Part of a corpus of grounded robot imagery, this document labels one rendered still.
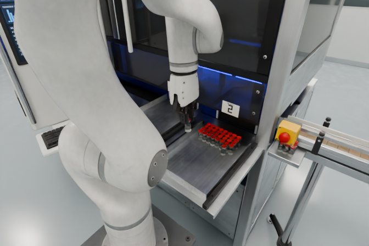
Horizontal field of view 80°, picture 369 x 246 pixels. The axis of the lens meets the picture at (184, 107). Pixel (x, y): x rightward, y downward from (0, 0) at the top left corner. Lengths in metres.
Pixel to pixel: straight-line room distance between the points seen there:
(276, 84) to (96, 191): 0.68
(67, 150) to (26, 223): 1.67
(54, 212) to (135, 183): 1.70
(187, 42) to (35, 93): 0.95
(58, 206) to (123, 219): 1.58
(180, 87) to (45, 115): 0.95
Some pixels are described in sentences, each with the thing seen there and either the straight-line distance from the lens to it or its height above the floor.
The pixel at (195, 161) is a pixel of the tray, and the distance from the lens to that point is 0.92.
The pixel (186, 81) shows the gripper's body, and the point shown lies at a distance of 0.64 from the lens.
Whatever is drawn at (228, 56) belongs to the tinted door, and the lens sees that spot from 0.94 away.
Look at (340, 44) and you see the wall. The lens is 5.52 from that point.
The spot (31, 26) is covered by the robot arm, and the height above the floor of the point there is 1.49.
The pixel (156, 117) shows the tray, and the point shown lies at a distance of 1.18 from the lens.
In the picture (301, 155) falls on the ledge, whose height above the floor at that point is 0.88.
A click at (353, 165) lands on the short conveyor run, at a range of 1.10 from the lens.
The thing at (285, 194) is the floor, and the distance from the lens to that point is 2.09.
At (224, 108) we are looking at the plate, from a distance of 1.02.
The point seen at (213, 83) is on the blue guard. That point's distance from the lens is 1.00.
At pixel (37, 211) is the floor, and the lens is 2.15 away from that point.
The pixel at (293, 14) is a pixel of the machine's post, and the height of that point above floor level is 1.43.
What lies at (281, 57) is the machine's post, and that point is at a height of 1.29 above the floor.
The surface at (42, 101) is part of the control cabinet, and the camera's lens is 1.38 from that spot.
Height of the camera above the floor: 1.53
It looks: 31 degrees down
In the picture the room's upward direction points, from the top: straight up
